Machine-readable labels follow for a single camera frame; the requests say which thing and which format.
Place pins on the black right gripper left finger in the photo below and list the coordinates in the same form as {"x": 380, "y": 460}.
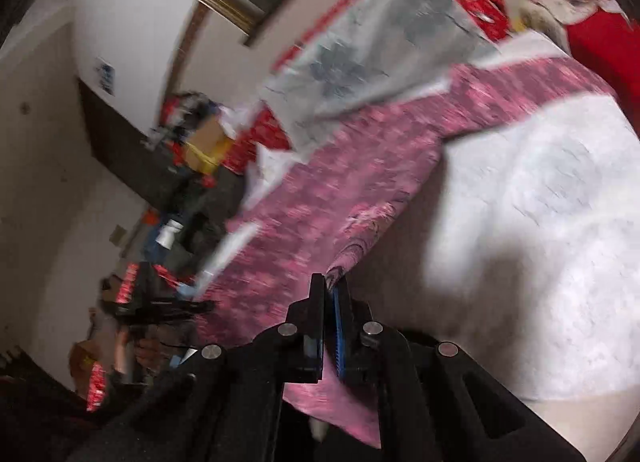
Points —
{"x": 293, "y": 349}

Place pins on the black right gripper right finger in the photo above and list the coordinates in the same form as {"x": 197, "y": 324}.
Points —
{"x": 363, "y": 349}

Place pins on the purple pink floral garment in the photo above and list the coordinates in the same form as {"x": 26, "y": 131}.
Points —
{"x": 327, "y": 213}

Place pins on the dark clothes pile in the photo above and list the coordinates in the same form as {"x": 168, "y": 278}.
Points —
{"x": 161, "y": 289}

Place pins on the white bed sheet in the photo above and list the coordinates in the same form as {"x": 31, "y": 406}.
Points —
{"x": 536, "y": 242}

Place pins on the red patterned quilt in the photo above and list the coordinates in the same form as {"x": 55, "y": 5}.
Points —
{"x": 489, "y": 15}

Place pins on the grey floral pillow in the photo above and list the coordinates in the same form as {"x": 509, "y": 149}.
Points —
{"x": 374, "y": 50}

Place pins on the red blanket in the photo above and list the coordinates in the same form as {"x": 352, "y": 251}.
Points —
{"x": 608, "y": 44}

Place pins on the cardboard box with yellow strap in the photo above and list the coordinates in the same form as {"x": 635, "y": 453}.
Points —
{"x": 207, "y": 147}

